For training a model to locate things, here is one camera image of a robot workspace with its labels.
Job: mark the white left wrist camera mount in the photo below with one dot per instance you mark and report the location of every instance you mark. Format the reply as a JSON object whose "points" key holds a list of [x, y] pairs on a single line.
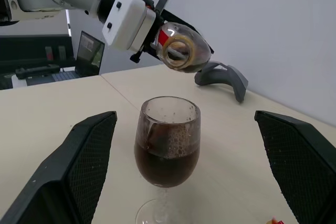
{"points": [[126, 19]]}

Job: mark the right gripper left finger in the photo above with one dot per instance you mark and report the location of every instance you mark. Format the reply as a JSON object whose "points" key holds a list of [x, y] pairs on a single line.
{"points": [[65, 171]]}

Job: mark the clear plastic wine glass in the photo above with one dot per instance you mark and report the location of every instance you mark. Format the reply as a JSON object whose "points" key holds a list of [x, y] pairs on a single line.
{"points": [[168, 161]]}

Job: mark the red yellow bottle cap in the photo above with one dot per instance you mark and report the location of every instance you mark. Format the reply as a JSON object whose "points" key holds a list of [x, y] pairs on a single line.
{"points": [[274, 221]]}

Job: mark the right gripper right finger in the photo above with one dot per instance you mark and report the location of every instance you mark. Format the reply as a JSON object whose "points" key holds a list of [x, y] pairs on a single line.
{"points": [[302, 166]]}

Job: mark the flat black device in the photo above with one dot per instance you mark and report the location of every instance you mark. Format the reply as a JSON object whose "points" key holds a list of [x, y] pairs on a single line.
{"points": [[34, 71]]}

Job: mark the open black laptop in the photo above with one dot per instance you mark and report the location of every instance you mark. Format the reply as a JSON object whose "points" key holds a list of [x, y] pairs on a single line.
{"points": [[90, 53]]}

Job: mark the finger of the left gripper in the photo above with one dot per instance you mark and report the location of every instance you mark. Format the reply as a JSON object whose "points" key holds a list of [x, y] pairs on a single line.
{"points": [[183, 23]]}

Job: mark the grey baseball cap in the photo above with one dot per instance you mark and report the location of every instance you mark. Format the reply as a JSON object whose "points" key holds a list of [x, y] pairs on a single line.
{"points": [[236, 77]]}

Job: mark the clear cola bottle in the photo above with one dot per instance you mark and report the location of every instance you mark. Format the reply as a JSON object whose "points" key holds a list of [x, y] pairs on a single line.
{"points": [[194, 51]]}

